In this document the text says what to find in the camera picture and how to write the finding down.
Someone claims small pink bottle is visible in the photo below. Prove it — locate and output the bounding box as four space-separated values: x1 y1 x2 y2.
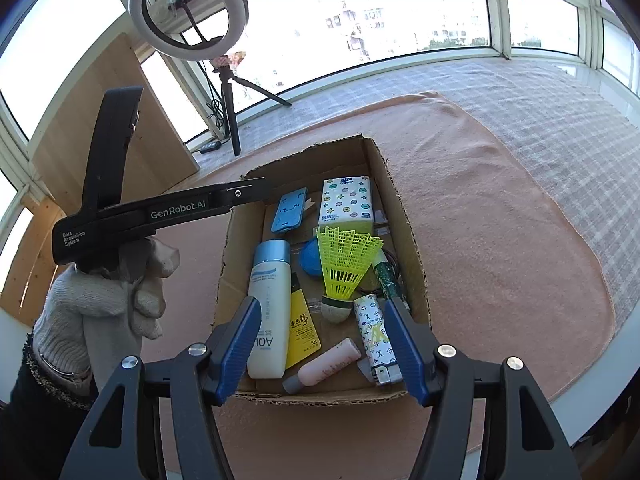
282 338 362 394

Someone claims black tripod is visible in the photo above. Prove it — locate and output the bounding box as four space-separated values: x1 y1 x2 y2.
210 52 292 157

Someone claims pine wooden panel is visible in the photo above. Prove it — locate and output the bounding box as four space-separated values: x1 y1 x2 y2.
0 195 68 313

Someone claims cardboard box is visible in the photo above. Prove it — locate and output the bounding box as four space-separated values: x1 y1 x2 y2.
212 134 432 401

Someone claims white checkered cloth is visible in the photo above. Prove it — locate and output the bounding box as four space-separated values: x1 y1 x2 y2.
192 57 640 311

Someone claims white window frame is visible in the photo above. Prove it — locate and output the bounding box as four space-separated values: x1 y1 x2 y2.
0 0 640 241

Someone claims black ring light cable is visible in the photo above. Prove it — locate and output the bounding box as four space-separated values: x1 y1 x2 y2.
197 60 236 155

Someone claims blue round lid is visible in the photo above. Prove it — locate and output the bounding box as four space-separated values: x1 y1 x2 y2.
299 237 326 278

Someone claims white sunscreen bottle blue cap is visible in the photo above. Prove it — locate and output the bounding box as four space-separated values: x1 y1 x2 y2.
246 240 292 380

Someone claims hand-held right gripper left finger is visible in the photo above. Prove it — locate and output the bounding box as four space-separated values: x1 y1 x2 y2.
59 296 263 480

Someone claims yellow card packet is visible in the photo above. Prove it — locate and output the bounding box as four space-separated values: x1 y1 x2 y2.
285 272 322 370

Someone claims patterned tissue pack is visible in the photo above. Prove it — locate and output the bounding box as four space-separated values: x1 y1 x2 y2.
318 175 375 236

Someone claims yellow shuttlecock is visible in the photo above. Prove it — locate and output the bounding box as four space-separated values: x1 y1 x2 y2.
316 226 385 323

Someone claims light oak wooden board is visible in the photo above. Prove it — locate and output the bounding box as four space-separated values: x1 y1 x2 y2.
30 32 198 213

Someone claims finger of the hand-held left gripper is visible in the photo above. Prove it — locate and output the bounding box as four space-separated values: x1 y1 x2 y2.
227 176 275 206

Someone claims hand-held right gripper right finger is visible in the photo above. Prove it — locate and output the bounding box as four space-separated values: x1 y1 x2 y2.
382 296 573 480

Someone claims patterned white lighter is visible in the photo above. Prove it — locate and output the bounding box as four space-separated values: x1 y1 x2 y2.
353 294 402 387

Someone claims white ring light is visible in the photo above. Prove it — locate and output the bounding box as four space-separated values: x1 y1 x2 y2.
129 0 249 63

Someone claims person's left forearm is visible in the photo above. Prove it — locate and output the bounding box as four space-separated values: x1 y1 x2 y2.
0 332 101 480

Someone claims person's left hand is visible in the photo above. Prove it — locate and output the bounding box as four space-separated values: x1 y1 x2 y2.
32 236 181 391

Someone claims green lip balm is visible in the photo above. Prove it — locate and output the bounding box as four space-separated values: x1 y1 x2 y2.
372 252 401 301

